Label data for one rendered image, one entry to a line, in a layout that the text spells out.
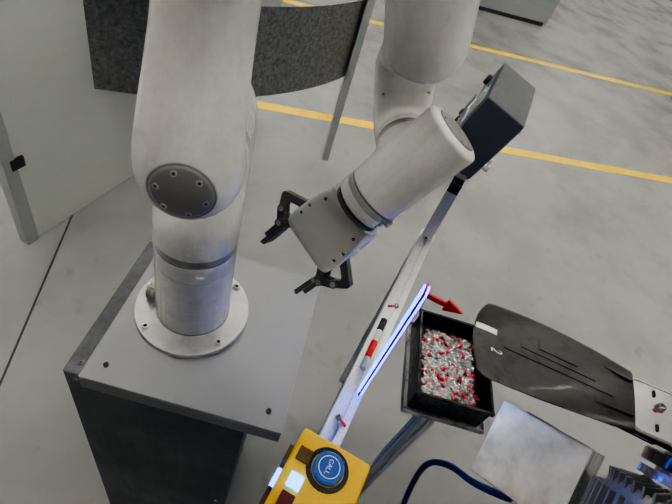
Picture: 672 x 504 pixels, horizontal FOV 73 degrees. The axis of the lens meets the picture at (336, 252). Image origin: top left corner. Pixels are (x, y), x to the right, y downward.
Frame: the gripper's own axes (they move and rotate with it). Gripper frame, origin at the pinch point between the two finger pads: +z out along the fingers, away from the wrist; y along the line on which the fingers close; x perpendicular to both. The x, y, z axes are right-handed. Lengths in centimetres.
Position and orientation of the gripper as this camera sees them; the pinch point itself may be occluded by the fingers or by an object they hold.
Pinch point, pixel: (286, 262)
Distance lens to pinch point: 70.8
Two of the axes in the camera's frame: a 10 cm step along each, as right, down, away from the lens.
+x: -4.5, 2.4, -8.6
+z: -7.0, 5.1, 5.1
